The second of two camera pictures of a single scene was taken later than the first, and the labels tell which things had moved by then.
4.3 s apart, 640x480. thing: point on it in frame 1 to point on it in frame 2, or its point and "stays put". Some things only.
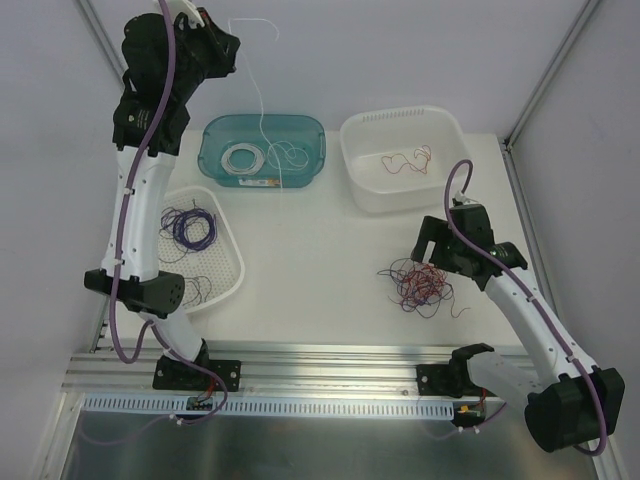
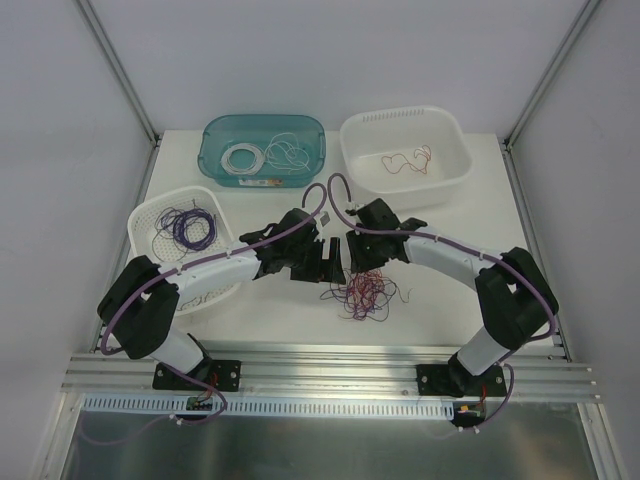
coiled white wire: x=229 y=168 stays put
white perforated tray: x=198 y=238 stays put
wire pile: x=420 y=287 to x=366 y=295
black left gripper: x=215 y=45 to x=310 y=265
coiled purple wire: x=180 y=232 stays put
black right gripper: x=435 y=245 to x=361 y=255
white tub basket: x=397 y=158 stays put
